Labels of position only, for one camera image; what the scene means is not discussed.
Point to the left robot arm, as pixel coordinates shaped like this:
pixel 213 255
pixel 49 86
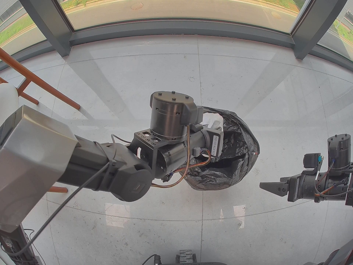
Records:
pixel 35 153

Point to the black plastic bag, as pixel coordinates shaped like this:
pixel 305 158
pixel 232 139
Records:
pixel 242 148

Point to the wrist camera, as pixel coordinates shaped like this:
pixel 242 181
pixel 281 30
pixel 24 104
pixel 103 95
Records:
pixel 310 161
pixel 194 114

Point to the window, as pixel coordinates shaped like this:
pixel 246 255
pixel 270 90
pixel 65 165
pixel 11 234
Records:
pixel 176 29

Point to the white chair with wooden legs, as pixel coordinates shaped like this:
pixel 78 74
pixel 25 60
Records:
pixel 41 83

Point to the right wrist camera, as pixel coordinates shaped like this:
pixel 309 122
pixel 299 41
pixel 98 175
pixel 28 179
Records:
pixel 310 161

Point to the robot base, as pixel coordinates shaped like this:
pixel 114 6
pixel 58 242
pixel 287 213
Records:
pixel 187 257

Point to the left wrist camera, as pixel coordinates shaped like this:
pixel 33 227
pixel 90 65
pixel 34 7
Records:
pixel 194 114

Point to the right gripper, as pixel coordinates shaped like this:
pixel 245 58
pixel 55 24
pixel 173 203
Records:
pixel 306 188

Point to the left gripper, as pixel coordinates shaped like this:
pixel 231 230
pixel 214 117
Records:
pixel 202 142

